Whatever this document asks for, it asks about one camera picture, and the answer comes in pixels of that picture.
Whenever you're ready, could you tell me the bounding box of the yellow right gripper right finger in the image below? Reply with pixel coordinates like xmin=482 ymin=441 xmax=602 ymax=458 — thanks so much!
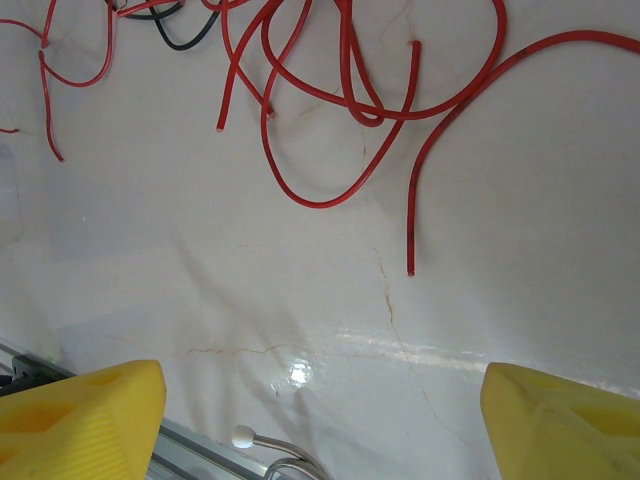
xmin=480 ymin=362 xmax=640 ymax=480

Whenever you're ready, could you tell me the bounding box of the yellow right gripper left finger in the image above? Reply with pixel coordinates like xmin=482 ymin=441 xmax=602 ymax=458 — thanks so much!
xmin=0 ymin=358 xmax=167 ymax=480

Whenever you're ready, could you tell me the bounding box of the red electrical cable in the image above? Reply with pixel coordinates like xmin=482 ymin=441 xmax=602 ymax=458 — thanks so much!
xmin=260 ymin=39 xmax=422 ymax=209
xmin=215 ymin=0 xmax=507 ymax=134
xmin=0 ymin=0 xmax=121 ymax=164
xmin=407 ymin=29 xmax=640 ymax=279

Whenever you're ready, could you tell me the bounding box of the black electrical cable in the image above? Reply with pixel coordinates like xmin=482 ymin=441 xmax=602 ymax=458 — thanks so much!
xmin=117 ymin=0 xmax=221 ymax=51

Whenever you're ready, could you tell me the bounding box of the blue stethoscope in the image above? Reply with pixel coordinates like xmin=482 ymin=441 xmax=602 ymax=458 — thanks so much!
xmin=230 ymin=424 xmax=326 ymax=480

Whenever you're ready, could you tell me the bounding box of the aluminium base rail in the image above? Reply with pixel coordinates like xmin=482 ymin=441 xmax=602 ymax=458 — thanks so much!
xmin=0 ymin=337 xmax=326 ymax=480

